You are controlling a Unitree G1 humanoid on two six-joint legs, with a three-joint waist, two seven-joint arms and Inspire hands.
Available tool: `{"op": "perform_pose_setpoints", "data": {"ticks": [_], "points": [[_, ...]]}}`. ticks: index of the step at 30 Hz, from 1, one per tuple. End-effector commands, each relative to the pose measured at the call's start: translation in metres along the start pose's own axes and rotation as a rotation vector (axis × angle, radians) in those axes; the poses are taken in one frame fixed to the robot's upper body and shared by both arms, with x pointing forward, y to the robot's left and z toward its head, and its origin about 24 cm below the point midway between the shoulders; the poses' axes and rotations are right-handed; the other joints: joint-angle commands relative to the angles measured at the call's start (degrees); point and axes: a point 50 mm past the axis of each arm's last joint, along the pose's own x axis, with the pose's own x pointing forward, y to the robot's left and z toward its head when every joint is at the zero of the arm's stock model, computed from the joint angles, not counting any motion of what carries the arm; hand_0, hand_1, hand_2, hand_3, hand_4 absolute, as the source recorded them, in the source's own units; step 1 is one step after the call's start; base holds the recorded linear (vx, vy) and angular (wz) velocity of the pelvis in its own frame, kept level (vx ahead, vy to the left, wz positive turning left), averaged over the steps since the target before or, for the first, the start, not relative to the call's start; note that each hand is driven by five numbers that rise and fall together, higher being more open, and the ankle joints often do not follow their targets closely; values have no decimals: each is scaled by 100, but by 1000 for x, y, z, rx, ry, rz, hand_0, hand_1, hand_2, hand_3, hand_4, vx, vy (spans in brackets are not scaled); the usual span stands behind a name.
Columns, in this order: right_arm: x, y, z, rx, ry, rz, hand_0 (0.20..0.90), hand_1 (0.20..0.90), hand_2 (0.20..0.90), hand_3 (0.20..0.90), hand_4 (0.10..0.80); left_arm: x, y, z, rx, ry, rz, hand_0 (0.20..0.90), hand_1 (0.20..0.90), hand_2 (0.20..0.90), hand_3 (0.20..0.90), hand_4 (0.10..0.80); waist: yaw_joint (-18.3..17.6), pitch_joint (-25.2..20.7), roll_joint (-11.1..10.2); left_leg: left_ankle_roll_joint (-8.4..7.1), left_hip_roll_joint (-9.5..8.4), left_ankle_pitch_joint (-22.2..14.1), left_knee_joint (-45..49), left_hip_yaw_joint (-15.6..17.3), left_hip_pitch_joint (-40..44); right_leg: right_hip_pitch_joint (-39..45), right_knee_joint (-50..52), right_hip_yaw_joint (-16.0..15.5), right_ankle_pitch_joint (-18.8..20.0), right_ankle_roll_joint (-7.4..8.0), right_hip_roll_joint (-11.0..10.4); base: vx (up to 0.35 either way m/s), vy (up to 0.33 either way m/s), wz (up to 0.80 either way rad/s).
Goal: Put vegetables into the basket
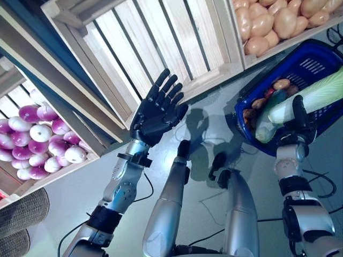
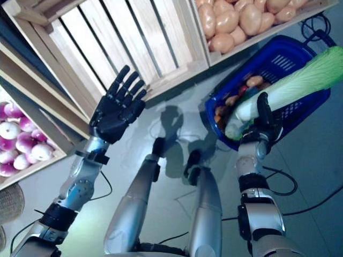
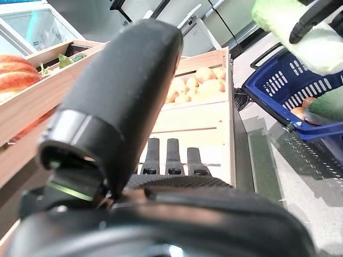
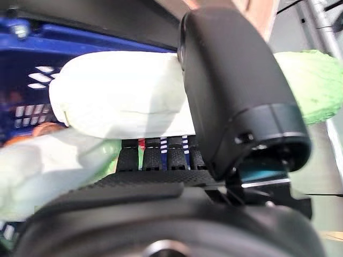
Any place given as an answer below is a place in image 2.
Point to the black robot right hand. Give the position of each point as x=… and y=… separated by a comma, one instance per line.
x=265, y=112

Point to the woven wicker basket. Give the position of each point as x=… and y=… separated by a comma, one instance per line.
x=10, y=203
x=2, y=238

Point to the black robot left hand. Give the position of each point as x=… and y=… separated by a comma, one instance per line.
x=118, y=112

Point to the wooden turnip crate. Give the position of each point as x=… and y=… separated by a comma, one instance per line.
x=57, y=158

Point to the silver robot left leg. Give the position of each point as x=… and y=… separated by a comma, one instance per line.
x=131, y=203

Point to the dark red vegetable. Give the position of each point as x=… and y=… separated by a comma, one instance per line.
x=242, y=89

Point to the wooden slatted crate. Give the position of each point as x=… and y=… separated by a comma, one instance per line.
x=174, y=40

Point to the blue plastic shopping basket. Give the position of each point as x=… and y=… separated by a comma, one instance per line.
x=286, y=45

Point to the wooden potato crate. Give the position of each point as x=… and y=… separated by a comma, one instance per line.
x=215, y=59

